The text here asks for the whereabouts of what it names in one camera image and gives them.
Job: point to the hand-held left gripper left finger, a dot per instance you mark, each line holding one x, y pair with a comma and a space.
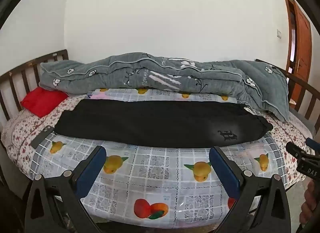
93, 166

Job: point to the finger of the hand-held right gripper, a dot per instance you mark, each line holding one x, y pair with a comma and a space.
313, 143
295, 150

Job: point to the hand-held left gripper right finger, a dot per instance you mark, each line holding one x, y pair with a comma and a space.
221, 166

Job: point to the black pants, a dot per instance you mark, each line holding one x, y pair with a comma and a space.
150, 122

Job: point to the person's right hand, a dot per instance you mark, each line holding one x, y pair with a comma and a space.
309, 203

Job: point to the dark grey remote control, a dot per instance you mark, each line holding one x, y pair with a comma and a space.
42, 136

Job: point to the fruit print plastic sheet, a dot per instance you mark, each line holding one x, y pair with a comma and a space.
155, 162

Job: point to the floral bedsheet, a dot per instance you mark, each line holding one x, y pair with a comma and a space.
25, 127

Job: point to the red pillow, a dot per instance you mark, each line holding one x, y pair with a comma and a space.
41, 101

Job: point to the grey floral quilt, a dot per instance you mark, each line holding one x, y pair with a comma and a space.
175, 75

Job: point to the brown wooden door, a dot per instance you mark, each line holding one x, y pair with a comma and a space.
302, 37

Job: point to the dark wooden bed frame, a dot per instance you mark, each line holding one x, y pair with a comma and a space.
61, 54

